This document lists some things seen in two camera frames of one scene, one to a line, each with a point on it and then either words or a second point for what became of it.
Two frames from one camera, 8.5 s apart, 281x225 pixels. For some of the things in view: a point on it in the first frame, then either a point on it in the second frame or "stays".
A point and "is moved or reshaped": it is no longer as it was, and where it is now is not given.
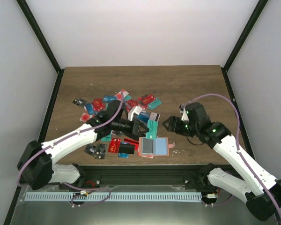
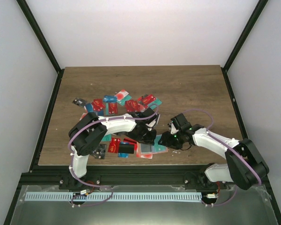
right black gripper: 174,126 -> 167,141
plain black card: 126,148 stays
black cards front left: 98,151 stays
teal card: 155,104 stays
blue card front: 123,155 stays
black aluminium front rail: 194,175 stays
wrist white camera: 136,109 -> 151,123
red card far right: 147,99 stays
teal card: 152,126 is moved or reshaped
